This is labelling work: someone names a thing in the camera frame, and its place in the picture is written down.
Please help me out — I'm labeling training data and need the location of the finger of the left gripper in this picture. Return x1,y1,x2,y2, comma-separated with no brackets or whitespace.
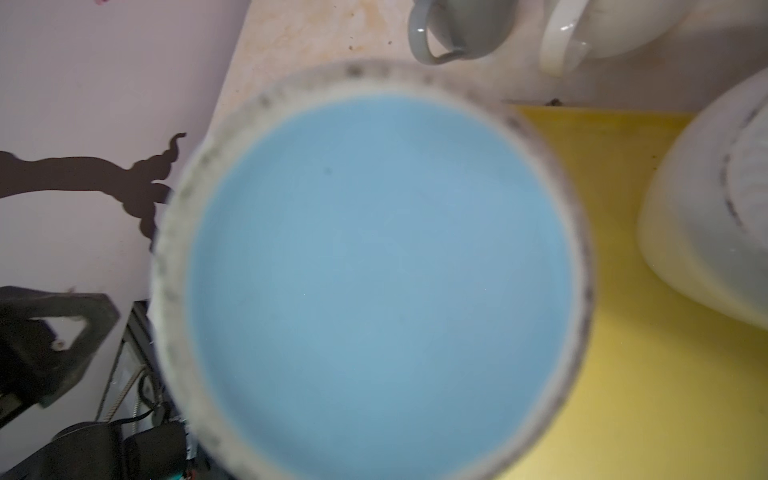
1,286,120,426

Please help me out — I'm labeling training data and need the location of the light blue mug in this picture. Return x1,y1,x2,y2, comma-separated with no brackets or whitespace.
151,59,596,479

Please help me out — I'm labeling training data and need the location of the grey mug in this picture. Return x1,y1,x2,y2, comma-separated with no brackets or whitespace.
408,0,518,65

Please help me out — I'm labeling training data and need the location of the cream white mug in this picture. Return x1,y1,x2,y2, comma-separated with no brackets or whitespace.
539,0,694,77

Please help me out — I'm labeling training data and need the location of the white ribbed-bottom mug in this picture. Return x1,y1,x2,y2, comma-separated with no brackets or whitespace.
637,71,767,328

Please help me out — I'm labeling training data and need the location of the yellow tray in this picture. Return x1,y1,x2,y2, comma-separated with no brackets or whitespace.
507,106,767,479

